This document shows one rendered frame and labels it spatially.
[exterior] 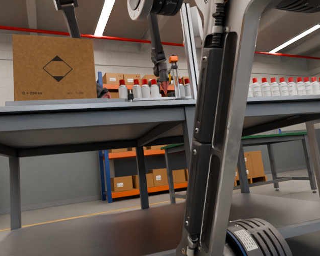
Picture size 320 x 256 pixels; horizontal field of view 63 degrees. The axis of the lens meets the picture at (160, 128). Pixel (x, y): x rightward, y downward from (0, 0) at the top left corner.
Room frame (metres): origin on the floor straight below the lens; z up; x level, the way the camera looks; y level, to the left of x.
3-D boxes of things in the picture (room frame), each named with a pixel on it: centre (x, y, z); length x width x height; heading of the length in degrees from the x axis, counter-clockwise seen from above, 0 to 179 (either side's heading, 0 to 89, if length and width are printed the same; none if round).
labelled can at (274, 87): (1.78, -0.83, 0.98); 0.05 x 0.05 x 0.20
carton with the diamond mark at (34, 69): (1.09, 0.42, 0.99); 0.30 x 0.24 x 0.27; 111
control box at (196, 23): (1.52, -0.27, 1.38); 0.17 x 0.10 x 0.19; 162
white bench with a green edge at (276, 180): (3.47, -1.00, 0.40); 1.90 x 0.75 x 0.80; 114
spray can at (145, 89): (1.51, 0.06, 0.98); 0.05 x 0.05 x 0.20
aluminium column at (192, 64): (1.45, -0.23, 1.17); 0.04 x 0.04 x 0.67; 16
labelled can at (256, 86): (1.73, -0.68, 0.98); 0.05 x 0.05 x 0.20
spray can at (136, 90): (1.50, 0.11, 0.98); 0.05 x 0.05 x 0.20
